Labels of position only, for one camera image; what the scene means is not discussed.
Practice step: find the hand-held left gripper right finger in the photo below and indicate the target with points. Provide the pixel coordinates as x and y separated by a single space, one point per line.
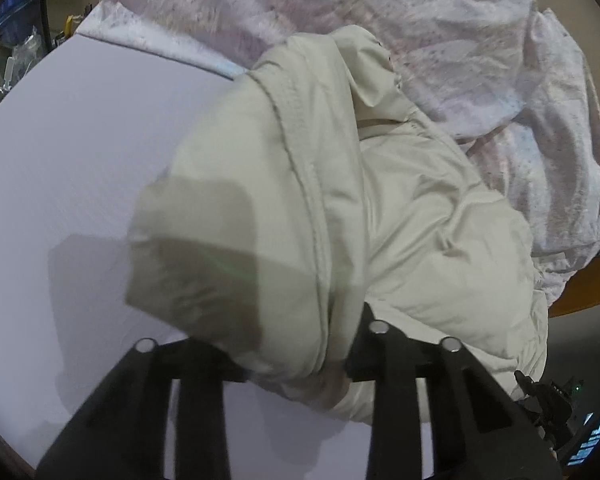
395 385

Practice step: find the cream puffer jacket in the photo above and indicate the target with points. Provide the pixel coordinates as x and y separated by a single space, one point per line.
405 210

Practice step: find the small yellow object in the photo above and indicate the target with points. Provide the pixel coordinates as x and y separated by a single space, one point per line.
69 26

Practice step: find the pink floral duvet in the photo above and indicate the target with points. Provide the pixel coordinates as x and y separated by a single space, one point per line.
430 35

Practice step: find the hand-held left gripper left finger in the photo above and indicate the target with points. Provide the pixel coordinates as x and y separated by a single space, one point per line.
200 370

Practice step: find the bed with lavender sheet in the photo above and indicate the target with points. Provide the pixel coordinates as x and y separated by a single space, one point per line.
80 160

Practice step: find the dark grid window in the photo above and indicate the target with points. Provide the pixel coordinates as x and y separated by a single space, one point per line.
596 435

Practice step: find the clear plastic bag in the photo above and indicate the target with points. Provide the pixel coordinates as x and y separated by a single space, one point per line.
22 60

